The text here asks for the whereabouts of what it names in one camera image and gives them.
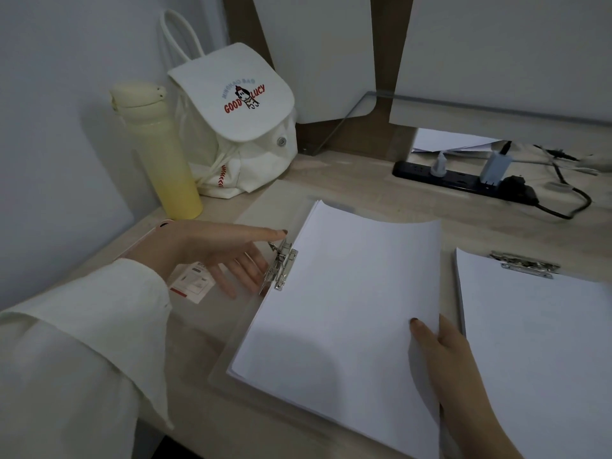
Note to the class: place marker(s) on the loose white papers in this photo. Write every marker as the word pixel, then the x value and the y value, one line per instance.
pixel 454 140

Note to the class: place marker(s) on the person's right forearm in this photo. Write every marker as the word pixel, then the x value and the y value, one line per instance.
pixel 478 434

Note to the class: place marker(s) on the person's left forearm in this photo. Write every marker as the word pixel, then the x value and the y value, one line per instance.
pixel 81 339

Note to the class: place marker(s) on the white paper sheet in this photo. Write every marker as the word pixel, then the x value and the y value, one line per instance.
pixel 540 358

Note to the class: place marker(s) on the person's left hand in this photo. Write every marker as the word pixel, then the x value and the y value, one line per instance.
pixel 191 243

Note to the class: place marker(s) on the red white label sticker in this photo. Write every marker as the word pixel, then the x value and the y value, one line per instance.
pixel 191 284

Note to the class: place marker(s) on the small white plug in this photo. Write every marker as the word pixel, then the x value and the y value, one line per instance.
pixel 439 164

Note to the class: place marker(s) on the white blue charger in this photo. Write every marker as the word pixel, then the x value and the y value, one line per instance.
pixel 494 169

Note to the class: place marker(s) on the white canvas backpack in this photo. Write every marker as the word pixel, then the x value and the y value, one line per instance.
pixel 234 124

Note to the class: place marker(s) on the person's right thumb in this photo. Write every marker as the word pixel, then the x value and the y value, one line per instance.
pixel 423 337

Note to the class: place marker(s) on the white board panel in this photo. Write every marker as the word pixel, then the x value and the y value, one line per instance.
pixel 507 57
pixel 315 57

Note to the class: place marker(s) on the clipboard with silver clip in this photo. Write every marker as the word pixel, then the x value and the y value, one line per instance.
pixel 526 265

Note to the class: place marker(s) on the person's right hand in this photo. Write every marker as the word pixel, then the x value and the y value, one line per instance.
pixel 454 363

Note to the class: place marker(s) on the yellow water bottle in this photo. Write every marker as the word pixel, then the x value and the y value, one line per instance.
pixel 160 157

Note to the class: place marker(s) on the black plug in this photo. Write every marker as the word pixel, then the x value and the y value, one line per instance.
pixel 519 188

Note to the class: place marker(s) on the white paper stack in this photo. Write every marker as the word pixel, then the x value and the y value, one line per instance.
pixel 334 305

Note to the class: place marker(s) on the clear clipboard with metal clip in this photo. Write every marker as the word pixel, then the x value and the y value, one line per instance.
pixel 229 325

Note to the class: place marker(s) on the black power strip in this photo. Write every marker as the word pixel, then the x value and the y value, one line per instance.
pixel 461 179

